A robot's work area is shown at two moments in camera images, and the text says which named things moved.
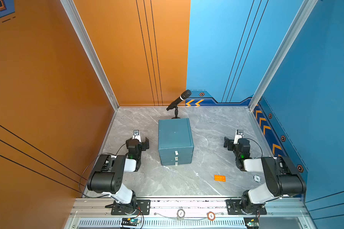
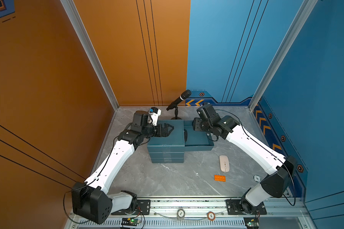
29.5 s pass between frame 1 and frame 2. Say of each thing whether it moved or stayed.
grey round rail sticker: stayed
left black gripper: moved
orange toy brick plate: stayed
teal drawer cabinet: moved
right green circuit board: stayed
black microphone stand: stayed
